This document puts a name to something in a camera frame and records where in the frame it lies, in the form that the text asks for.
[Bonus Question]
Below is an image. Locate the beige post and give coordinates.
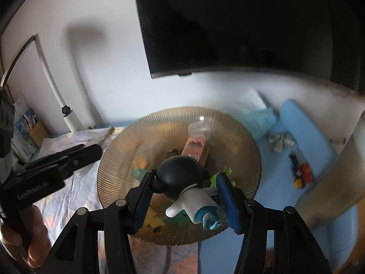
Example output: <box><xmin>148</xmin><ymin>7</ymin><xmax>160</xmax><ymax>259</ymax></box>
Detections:
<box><xmin>295</xmin><ymin>124</ymin><xmax>365</xmax><ymax>230</ymax></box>

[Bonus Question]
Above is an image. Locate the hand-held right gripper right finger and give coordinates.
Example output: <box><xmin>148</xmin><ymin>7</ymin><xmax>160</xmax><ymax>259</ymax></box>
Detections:
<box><xmin>215</xmin><ymin>172</ymin><xmax>334</xmax><ymax>274</ymax></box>

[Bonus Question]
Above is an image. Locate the light teal crumpled cloth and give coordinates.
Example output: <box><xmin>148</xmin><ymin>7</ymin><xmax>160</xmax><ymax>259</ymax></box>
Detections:
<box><xmin>236</xmin><ymin>108</ymin><xmax>276</xmax><ymax>141</ymax></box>

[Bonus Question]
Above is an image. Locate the green splash toy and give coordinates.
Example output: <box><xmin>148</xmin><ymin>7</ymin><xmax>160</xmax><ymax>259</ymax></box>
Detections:
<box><xmin>210</xmin><ymin>164</ymin><xmax>237</xmax><ymax>189</ymax></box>

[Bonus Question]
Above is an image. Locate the white lamp pole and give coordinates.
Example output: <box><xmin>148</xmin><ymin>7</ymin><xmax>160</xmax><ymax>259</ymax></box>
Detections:
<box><xmin>34</xmin><ymin>34</ymin><xmax>84</xmax><ymax>132</ymax></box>

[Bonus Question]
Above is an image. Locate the pink small box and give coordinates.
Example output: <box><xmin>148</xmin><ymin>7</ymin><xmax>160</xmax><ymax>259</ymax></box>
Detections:
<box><xmin>182</xmin><ymin>136</ymin><xmax>209</xmax><ymax>166</ymax></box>

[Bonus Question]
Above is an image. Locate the white tissue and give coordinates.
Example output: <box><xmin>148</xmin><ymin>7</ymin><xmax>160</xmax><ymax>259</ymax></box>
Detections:
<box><xmin>242</xmin><ymin>89</ymin><xmax>268</xmax><ymax>111</ymax></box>

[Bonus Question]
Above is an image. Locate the black television screen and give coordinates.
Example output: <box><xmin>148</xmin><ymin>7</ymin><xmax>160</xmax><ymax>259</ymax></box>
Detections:
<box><xmin>133</xmin><ymin>0</ymin><xmax>365</xmax><ymax>97</ymax></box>

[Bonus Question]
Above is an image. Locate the cardboard pen holder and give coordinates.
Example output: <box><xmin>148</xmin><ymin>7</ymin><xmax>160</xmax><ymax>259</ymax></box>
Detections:
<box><xmin>28</xmin><ymin>121</ymin><xmax>51</xmax><ymax>148</ymax></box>

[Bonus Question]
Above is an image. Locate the clear plastic cup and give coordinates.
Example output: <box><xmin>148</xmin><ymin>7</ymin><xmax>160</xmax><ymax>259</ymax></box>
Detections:
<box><xmin>188</xmin><ymin>119</ymin><xmax>215</xmax><ymax>142</ymax></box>

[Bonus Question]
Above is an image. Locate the person's left hand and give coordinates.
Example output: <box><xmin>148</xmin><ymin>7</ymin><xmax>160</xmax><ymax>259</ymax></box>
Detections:
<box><xmin>0</xmin><ymin>205</ymin><xmax>52</xmax><ymax>269</ymax></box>

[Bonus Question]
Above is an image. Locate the grey crumpled cloth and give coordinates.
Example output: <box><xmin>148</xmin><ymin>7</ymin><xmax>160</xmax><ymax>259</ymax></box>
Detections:
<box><xmin>267</xmin><ymin>132</ymin><xmax>297</xmax><ymax>152</ymax></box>

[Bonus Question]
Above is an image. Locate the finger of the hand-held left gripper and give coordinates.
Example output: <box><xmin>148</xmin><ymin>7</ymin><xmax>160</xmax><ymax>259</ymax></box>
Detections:
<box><xmin>54</xmin><ymin>143</ymin><xmax>102</xmax><ymax>178</ymax></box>
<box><xmin>21</xmin><ymin>144</ymin><xmax>86</xmax><ymax>168</ymax></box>

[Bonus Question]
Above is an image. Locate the printed bedsheet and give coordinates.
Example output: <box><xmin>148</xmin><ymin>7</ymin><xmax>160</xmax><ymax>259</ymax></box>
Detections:
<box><xmin>34</xmin><ymin>125</ymin><xmax>200</xmax><ymax>274</ymax></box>

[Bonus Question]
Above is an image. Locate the blue mat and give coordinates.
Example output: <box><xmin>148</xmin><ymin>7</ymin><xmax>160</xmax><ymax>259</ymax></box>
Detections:
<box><xmin>199</xmin><ymin>99</ymin><xmax>360</xmax><ymax>274</ymax></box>

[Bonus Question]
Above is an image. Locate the yellow toy piece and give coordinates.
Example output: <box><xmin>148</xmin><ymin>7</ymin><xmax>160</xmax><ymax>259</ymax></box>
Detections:
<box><xmin>144</xmin><ymin>208</ymin><xmax>166</xmax><ymax>230</ymax></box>

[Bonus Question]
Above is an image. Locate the amber ribbed glass bowl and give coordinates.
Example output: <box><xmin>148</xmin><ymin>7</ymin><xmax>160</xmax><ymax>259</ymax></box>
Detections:
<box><xmin>97</xmin><ymin>106</ymin><xmax>262</xmax><ymax>246</ymax></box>

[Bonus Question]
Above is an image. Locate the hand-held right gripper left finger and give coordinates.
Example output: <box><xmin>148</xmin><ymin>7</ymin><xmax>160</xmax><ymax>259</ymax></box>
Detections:
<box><xmin>43</xmin><ymin>171</ymin><xmax>156</xmax><ymax>274</ymax></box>

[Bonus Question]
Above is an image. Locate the round black head white figurine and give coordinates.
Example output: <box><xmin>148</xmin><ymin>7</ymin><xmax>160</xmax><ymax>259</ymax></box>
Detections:
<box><xmin>151</xmin><ymin>154</ymin><xmax>221</xmax><ymax>231</ymax></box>

